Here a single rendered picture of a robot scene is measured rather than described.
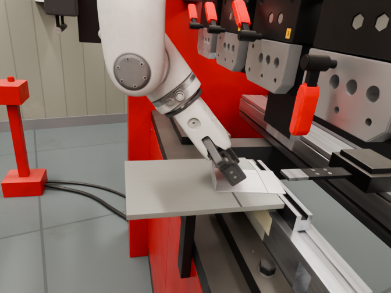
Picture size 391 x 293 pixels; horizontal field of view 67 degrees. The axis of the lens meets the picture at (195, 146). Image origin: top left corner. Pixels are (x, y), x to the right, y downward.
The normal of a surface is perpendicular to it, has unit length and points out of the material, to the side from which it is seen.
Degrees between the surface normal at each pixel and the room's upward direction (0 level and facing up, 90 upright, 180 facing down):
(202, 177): 0
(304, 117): 91
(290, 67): 90
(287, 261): 90
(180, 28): 90
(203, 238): 0
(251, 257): 0
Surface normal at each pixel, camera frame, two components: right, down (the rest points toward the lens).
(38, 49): 0.46, 0.39
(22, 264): 0.08, -0.91
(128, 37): -0.01, 0.40
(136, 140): 0.23, 0.40
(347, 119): -0.97, 0.02
